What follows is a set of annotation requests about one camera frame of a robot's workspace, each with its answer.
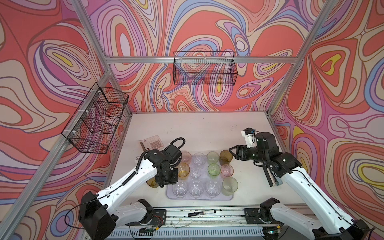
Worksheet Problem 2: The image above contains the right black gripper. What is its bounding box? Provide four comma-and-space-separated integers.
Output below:
228, 144, 268, 164

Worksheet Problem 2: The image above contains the yellow transparent cup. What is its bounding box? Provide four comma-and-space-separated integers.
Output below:
177, 163, 190, 180

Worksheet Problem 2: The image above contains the peach transparent cup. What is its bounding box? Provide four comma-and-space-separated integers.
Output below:
182, 151, 192, 165

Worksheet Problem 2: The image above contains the small clear cup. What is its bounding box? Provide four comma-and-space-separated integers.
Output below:
190, 168, 202, 179

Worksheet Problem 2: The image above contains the dark olive textured cup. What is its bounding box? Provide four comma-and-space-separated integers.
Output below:
219, 150, 233, 166

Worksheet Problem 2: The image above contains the pink transparent cup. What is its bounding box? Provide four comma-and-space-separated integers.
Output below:
221, 164, 234, 178

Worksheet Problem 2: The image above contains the pale green frosted large cup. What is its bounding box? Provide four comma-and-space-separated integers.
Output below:
222, 177, 239, 196

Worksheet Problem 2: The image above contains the bright green cup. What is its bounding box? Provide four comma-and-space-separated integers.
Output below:
207, 164, 221, 179

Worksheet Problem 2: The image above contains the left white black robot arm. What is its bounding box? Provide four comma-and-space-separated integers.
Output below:
78, 144, 182, 240

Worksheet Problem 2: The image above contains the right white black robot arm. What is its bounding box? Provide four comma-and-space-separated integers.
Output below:
231, 128, 374, 240

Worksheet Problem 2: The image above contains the lavender plastic tray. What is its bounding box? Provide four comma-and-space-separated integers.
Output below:
166, 161, 233, 201

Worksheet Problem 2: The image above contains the pink patterned card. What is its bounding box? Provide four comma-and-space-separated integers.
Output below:
139, 136, 164, 151

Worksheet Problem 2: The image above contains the dark amber cup left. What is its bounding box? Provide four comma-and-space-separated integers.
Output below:
146, 178, 159, 188

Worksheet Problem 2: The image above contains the stapler black cream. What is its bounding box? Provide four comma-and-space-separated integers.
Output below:
263, 166, 283, 187

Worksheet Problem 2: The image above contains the black white marker pen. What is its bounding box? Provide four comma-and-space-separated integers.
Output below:
188, 210, 216, 217

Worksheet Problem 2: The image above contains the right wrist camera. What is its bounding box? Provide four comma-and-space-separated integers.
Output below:
241, 128, 256, 149

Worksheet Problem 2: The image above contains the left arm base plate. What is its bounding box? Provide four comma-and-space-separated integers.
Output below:
124, 209, 167, 227

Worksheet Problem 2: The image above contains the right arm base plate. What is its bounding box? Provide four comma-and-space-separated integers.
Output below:
242, 208, 284, 226

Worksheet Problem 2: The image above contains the black wire basket left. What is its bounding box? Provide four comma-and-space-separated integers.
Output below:
62, 83, 129, 154

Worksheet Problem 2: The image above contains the black wire basket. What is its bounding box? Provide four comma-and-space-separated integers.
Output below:
173, 50, 238, 86
62, 83, 129, 154

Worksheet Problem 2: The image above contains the black wire basket back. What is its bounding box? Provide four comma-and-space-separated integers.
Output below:
173, 50, 238, 86

